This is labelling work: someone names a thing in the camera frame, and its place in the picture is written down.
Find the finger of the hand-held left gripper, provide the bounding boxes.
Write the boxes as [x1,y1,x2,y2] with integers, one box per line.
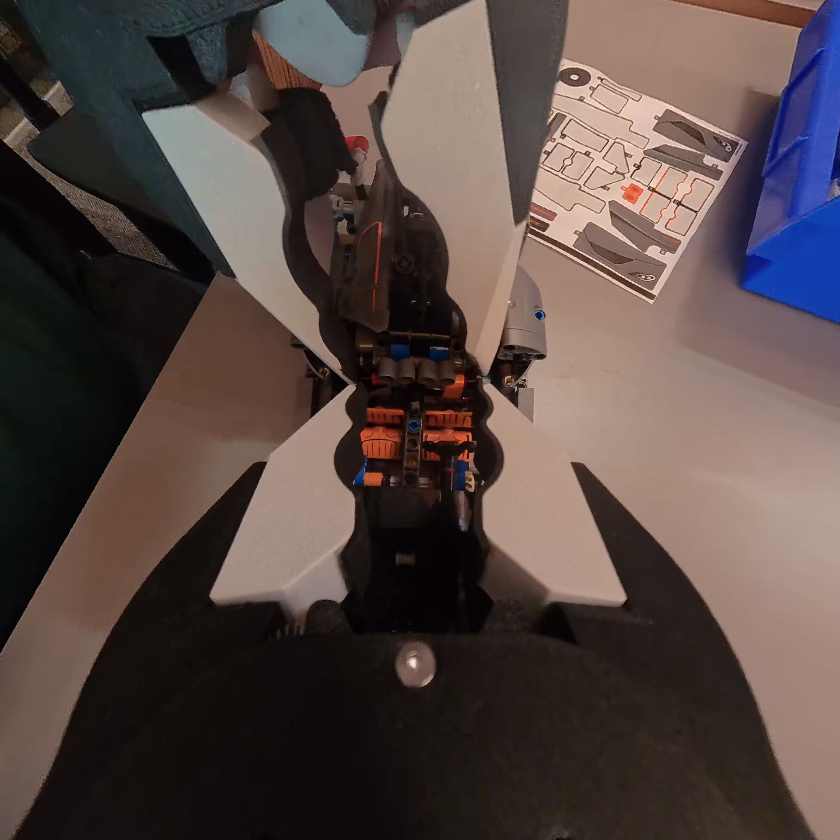
[141,85,358,387]
[367,0,531,382]

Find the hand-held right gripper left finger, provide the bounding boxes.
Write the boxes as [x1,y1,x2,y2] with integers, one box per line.
[209,382,368,618]

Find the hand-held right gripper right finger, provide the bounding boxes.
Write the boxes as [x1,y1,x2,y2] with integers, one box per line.
[467,384,629,609]

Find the grey and orange lego car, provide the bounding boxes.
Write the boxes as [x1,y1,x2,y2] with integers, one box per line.
[289,134,550,631]

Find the lego sticker sheet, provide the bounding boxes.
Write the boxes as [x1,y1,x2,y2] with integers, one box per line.
[528,59,749,304]

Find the grey woven fabric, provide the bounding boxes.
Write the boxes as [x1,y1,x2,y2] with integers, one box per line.
[0,66,181,273]

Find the person's green garment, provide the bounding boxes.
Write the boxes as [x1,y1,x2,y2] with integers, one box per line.
[0,141,221,647]

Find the blue plastic storage bin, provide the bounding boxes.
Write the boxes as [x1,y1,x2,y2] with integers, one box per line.
[742,0,840,326]

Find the brown wooden rail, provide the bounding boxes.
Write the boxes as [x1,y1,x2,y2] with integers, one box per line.
[663,0,821,28]

